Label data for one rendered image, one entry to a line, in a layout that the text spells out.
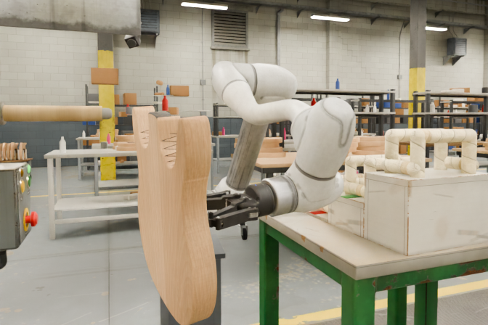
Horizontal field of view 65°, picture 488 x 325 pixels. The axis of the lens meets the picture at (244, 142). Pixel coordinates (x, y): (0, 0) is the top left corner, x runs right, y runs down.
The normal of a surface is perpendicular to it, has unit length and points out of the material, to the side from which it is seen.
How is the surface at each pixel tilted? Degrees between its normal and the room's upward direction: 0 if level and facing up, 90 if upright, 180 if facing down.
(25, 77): 90
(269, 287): 90
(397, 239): 90
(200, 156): 106
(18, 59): 90
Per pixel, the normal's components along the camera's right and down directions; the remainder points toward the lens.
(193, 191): 0.47, 0.44
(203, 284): 0.49, 0.19
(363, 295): 0.33, 0.06
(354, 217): -0.93, 0.02
